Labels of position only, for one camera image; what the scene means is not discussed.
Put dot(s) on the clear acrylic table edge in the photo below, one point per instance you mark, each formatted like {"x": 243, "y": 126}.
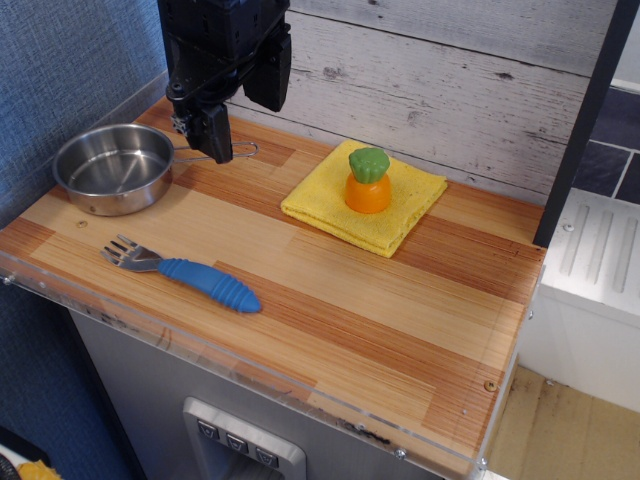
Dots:
{"x": 410, "y": 359}

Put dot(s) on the small stainless steel pot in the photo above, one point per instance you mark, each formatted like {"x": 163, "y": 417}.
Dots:
{"x": 116, "y": 170}

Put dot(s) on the blue handled metal fork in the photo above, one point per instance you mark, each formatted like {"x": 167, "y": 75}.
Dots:
{"x": 221, "y": 287}

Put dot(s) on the orange green toy carrot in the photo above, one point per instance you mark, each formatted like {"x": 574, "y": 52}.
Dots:
{"x": 368, "y": 186}

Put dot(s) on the grey dispenser button panel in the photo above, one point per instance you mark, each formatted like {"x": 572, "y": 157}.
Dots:
{"x": 227, "y": 447}

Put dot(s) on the black vertical post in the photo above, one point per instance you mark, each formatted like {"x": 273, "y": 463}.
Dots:
{"x": 614, "y": 42}

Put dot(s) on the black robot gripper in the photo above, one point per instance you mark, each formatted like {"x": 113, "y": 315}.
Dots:
{"x": 215, "y": 48}

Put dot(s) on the silver toy fridge cabinet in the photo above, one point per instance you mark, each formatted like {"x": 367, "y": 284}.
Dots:
{"x": 148, "y": 388}

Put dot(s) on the folded yellow cloth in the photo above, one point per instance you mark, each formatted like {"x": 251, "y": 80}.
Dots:
{"x": 319, "y": 200}

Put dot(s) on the yellow object bottom left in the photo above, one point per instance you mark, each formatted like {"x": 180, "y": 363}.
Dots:
{"x": 37, "y": 471}

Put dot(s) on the white ribbed side unit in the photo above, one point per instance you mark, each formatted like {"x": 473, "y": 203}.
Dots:
{"x": 583, "y": 328}

